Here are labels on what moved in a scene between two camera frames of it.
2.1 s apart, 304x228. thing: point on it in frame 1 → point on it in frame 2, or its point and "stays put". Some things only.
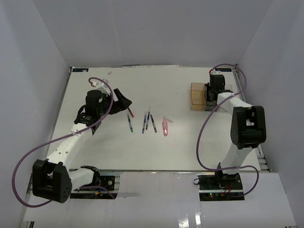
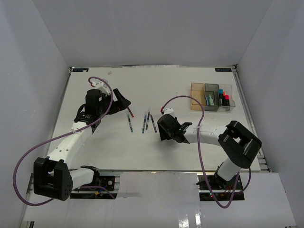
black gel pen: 147,121 stays put
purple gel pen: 153,124 stays put
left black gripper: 122,104 stays put
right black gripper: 209,88 → 164,136
